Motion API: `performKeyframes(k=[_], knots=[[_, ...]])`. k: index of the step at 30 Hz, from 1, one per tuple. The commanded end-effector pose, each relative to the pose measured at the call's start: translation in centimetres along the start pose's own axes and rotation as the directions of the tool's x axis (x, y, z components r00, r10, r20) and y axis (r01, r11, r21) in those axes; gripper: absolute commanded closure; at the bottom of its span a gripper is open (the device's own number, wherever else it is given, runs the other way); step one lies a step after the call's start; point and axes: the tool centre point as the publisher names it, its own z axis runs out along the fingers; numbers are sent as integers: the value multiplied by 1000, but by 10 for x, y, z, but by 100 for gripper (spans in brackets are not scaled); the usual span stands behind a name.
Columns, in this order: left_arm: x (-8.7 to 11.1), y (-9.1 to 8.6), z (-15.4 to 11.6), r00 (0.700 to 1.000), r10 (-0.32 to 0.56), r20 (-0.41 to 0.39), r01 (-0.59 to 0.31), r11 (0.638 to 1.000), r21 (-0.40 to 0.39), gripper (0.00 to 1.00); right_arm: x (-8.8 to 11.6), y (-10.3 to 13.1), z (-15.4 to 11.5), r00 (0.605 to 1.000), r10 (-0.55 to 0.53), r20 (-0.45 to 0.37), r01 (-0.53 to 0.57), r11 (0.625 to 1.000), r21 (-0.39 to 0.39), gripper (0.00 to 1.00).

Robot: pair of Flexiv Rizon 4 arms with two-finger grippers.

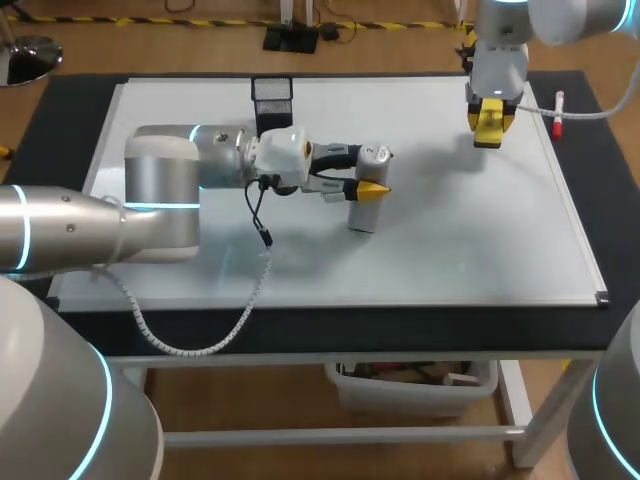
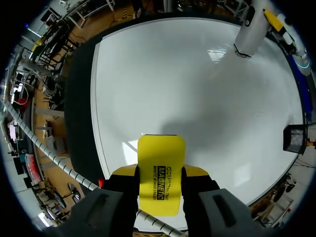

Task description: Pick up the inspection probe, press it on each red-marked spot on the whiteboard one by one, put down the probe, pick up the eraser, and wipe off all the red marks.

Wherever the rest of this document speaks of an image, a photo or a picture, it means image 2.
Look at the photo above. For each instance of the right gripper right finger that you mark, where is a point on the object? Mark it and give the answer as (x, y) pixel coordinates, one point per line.
(222, 212)

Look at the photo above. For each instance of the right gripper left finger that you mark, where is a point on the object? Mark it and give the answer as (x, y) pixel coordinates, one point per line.
(103, 209)

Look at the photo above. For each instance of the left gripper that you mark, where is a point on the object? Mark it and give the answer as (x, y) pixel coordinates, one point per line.
(288, 39)

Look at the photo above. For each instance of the yellow whiteboard eraser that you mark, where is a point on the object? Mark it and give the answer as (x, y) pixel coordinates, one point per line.
(161, 160)

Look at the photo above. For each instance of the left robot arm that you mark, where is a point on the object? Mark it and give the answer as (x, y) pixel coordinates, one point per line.
(303, 61)

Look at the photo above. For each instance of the large whiteboard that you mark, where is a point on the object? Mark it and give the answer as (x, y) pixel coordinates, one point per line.
(187, 93)

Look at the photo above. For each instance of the black mesh cup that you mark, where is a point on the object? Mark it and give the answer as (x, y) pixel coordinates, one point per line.
(295, 139)

